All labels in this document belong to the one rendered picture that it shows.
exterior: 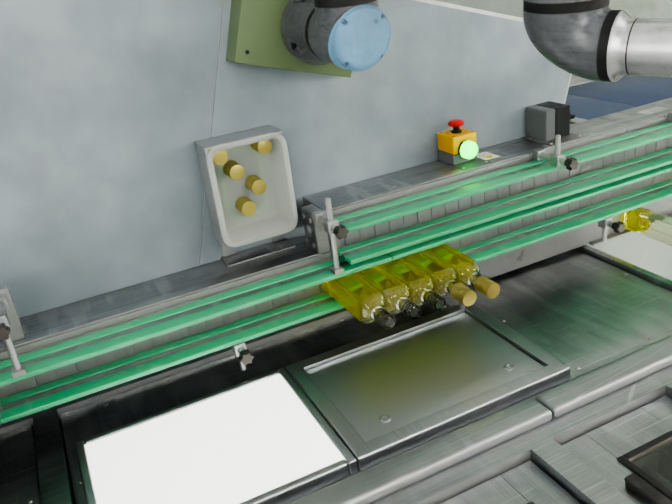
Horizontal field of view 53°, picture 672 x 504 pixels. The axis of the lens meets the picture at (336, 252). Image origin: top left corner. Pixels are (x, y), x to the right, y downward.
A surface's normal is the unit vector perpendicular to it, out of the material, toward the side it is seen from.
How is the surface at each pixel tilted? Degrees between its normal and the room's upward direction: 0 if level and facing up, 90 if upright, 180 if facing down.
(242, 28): 4
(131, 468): 90
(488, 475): 0
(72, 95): 0
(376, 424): 90
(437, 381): 90
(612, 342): 90
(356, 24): 11
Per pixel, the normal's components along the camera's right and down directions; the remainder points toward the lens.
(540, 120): -0.90, 0.27
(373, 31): 0.43, 0.50
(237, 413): -0.12, -0.91
